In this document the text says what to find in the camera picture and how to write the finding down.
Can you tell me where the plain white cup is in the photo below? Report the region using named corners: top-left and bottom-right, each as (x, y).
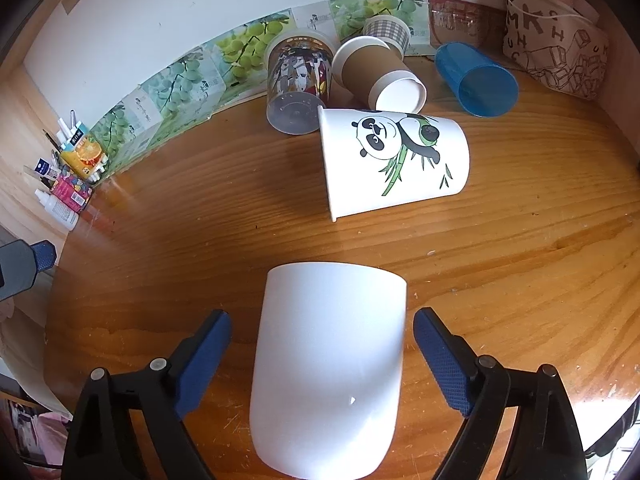
top-left (250, 262), bottom-right (408, 479)

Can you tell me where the white panda paper cup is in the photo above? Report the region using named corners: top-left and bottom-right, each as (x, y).
top-left (318, 107), bottom-right (471, 220)

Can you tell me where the orange illustrated paper cup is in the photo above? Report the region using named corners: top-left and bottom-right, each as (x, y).
top-left (264, 28), bottom-right (335, 136)

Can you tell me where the blue plastic cup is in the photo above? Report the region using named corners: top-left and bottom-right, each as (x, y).
top-left (435, 41), bottom-right (518, 118)

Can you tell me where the brown sleeve paper cup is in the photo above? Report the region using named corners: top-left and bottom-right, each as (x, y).
top-left (332, 36), bottom-right (427, 114)

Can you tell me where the grey checkered paper cup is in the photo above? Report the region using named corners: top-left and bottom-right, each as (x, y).
top-left (362, 14), bottom-right (411, 58)

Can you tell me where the white small dropper bottle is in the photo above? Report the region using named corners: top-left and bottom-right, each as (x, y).
top-left (35, 190), bottom-right (79, 231)

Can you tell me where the pink small box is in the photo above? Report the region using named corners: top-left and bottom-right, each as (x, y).
top-left (51, 172), bottom-right (93, 214)

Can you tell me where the orange pen holder box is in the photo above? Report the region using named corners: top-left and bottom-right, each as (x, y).
top-left (61, 122), bottom-right (108, 183)

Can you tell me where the green grape paper strip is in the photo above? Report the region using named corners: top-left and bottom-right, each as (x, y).
top-left (90, 0), bottom-right (434, 176)

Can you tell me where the beige patterned storage bag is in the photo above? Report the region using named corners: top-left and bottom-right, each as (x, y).
top-left (502, 0), bottom-right (608, 101)

